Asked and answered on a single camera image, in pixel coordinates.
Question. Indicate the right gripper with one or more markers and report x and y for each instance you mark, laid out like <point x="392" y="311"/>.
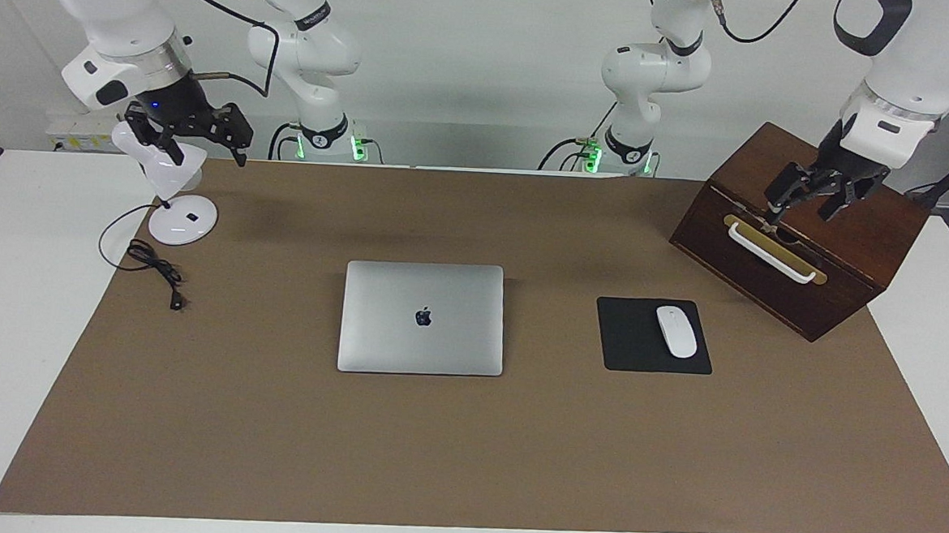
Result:
<point x="176" y="96"/>

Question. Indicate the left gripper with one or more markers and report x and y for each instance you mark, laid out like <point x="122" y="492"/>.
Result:
<point x="832" y="154"/>

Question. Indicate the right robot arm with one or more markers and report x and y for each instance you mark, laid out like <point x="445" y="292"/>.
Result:
<point x="115" y="4"/>

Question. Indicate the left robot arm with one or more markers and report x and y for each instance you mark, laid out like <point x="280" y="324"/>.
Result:
<point x="932" y="55"/>

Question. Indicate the silver laptop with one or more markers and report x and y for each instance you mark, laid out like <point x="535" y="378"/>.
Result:
<point x="423" y="317"/>

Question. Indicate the dark wooden box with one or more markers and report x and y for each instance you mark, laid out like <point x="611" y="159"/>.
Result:
<point x="849" y="245"/>

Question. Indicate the white desk lamp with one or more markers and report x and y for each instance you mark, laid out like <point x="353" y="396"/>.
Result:
<point x="178" y="220"/>

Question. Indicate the white computer mouse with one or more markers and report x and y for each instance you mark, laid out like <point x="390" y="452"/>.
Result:
<point x="676" y="331"/>

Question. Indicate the black mouse pad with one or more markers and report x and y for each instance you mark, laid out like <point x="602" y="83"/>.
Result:
<point x="629" y="335"/>

